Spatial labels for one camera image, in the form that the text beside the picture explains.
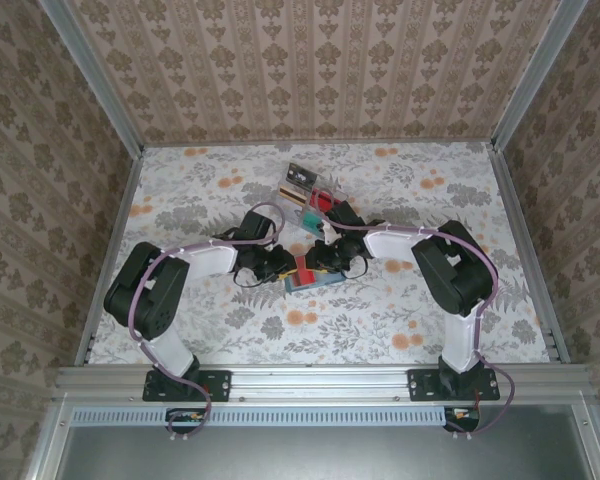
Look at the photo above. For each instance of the blue card holder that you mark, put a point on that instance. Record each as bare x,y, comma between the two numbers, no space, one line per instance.
330,281

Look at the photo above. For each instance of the red credit card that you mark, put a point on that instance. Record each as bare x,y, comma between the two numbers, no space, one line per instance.
307,275

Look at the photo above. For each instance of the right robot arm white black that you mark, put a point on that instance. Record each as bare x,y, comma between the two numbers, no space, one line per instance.
395,245

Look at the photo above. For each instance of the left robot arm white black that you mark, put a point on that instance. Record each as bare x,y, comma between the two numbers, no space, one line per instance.
170,345

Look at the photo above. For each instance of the teal credit card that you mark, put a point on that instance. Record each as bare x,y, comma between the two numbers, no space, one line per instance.
311,221

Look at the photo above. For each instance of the clear acrylic card organizer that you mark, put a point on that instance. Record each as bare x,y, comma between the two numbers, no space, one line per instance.
292,210

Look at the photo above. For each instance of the red card pack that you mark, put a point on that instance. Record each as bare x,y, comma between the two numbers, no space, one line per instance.
325,196

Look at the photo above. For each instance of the gold brown striped card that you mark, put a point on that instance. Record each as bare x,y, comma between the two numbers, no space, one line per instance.
292,195

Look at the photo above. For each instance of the black and gold card pack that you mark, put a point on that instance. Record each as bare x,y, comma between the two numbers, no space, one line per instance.
301,176

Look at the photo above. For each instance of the grey metal panel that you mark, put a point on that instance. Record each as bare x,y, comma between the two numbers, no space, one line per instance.
320,452

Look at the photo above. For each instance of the horizontal aluminium frame rail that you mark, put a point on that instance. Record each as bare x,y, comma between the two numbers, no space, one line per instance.
320,381

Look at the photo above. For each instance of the aluminium table edge rail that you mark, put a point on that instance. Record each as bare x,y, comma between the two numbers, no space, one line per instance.
107,260
530,250

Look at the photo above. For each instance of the aluminium frame post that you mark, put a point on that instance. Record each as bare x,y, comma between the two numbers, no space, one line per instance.
95,75
535,75

